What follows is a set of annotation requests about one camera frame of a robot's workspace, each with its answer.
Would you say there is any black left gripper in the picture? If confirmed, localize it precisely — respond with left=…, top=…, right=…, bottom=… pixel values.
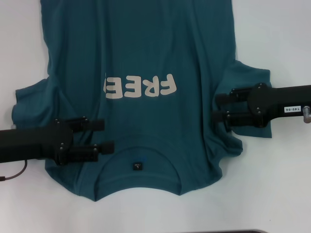
left=0, top=116, right=115, bottom=166

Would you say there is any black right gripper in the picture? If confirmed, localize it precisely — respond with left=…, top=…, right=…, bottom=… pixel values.
left=211, top=82, right=311, bottom=129

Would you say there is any teal T-shirt with FREE print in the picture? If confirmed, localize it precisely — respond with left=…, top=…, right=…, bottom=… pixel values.
left=13, top=0, right=273, bottom=202

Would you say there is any dark brown cable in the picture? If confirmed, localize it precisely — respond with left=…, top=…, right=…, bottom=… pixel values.
left=0, top=159, right=28, bottom=182

